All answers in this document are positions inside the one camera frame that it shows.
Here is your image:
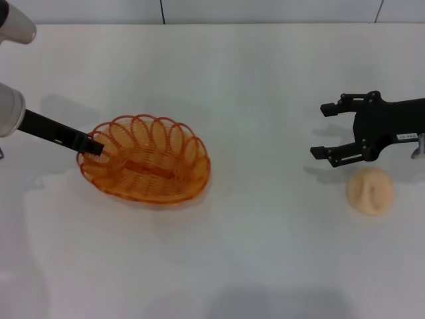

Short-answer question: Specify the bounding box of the grey right wrist cable plug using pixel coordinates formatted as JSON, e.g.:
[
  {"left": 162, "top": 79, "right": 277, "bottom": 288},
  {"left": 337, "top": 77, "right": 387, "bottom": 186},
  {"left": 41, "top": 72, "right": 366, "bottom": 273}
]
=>
[{"left": 411, "top": 134, "right": 425, "bottom": 160}]

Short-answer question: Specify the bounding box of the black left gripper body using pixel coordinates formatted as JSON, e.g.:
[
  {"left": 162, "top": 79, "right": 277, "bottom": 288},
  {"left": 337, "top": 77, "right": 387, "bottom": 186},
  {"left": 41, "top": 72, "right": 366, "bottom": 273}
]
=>
[{"left": 19, "top": 108, "right": 81, "bottom": 152}]

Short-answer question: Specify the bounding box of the beige round bun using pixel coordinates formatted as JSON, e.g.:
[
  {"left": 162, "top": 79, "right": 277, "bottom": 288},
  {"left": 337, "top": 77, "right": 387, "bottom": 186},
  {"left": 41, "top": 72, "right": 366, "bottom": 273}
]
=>
[{"left": 347, "top": 167, "right": 395, "bottom": 217}]

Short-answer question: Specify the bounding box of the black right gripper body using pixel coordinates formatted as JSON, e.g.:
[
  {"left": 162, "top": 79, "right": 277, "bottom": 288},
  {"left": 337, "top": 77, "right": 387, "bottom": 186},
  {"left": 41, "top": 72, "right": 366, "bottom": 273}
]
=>
[{"left": 351, "top": 90, "right": 425, "bottom": 163}]

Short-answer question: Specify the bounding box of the orange woven plastic basket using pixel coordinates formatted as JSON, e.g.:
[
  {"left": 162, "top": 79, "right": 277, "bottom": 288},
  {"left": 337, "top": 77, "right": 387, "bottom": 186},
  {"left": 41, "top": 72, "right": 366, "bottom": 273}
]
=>
[{"left": 76, "top": 114, "right": 212, "bottom": 206}]

